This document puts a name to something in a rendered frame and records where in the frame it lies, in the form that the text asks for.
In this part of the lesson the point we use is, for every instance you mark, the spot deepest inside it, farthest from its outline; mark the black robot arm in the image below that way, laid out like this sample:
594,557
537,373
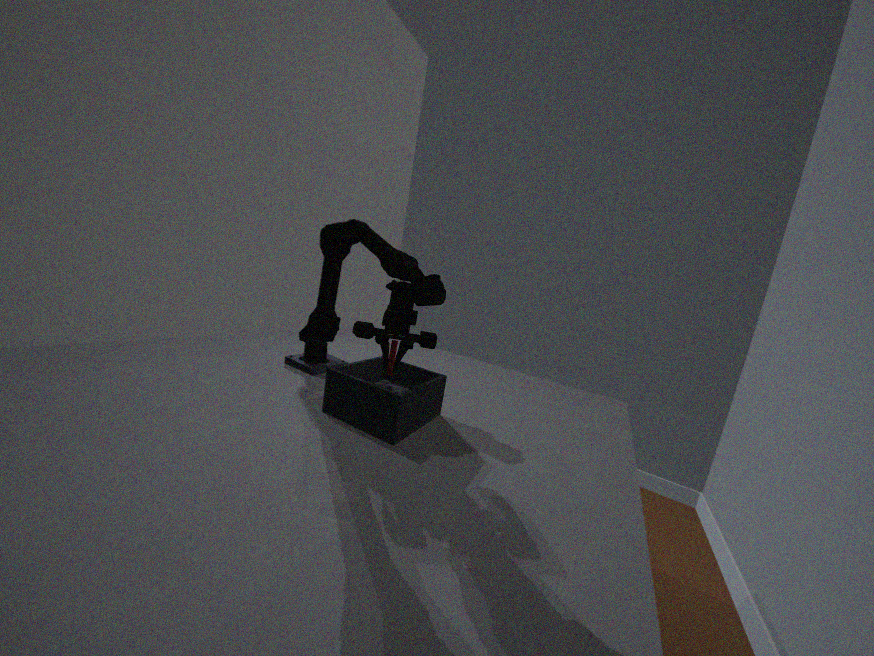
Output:
335,243

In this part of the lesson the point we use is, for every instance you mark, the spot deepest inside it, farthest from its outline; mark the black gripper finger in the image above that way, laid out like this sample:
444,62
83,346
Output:
384,343
403,348

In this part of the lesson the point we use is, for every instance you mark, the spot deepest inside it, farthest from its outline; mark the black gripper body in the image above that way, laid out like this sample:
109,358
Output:
366,330

